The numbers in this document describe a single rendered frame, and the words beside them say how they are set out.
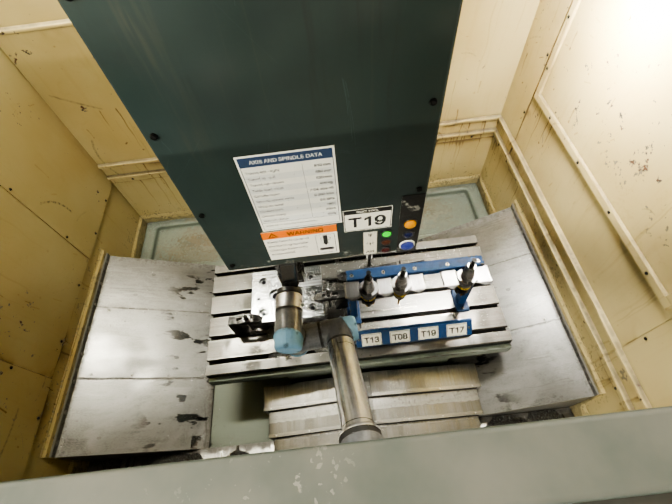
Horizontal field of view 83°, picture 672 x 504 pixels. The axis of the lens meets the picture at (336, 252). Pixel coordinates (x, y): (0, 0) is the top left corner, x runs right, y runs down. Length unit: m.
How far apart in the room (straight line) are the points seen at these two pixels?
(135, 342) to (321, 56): 1.65
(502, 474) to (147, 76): 0.54
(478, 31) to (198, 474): 1.75
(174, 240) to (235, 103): 1.91
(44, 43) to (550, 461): 1.89
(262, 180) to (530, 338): 1.39
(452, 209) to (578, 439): 2.10
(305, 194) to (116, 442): 1.42
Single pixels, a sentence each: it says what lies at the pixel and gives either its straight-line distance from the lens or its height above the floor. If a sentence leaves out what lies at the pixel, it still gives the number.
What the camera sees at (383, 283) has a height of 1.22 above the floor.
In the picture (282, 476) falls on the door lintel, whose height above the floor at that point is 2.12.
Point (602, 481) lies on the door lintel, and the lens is 0.26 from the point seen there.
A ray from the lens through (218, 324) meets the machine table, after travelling 1.68.
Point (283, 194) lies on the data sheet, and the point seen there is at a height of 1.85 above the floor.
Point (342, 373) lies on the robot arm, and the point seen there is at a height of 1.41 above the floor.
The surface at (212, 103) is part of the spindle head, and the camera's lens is 0.58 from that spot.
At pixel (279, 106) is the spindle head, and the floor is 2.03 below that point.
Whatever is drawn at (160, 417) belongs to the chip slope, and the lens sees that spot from 1.87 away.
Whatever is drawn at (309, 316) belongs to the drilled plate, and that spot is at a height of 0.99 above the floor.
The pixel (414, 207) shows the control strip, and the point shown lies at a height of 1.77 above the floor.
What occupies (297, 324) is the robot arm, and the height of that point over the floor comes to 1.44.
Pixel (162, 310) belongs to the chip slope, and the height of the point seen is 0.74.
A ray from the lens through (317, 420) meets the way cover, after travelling 1.65.
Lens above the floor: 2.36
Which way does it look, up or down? 57 degrees down
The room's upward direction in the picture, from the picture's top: 8 degrees counter-clockwise
